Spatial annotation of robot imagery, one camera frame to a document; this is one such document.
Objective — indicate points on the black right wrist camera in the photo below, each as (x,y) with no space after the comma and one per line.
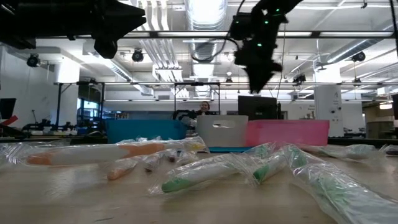
(242,26)

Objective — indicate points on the black horizontal ceiling rail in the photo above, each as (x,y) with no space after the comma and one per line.
(140,83)

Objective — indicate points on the silver ceiling duct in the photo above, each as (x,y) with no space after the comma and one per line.
(205,18)

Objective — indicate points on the teal plastic bin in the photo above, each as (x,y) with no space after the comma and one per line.
(143,130)

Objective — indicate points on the person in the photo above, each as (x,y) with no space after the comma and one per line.
(204,109)

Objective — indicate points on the white hanging light fixture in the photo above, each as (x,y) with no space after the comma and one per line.
(168,74)

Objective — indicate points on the red object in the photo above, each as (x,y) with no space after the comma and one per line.
(11,119)

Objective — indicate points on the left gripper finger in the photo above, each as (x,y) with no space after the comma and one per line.
(130,26)
(130,9)

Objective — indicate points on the pink plastic bin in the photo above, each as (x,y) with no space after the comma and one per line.
(286,133)

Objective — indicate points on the purple wrapped toothbrush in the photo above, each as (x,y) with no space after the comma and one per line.
(152,163)
(178,157)

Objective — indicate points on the white plastic bin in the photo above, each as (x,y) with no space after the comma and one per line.
(217,137)

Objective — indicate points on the black ceiling spotlight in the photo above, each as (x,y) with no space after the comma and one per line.
(359,56)
(299,79)
(32,60)
(137,56)

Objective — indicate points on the black aluminium table frame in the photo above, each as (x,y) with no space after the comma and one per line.
(357,142)

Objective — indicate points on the black workbench equipment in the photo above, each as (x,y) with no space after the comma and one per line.
(37,127)

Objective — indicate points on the black metal stand frame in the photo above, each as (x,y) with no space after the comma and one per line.
(197,83)

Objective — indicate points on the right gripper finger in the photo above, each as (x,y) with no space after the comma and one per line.
(261,77)

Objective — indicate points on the teal bin lid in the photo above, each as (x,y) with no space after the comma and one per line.
(230,149)

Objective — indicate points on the dark wall monitor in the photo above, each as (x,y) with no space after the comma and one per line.
(7,109)

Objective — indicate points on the black overhead rig bar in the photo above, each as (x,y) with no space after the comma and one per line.
(315,34)

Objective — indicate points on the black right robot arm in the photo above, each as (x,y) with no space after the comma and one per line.
(276,6)

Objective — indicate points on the black monitor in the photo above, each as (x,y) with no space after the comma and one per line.
(261,107)

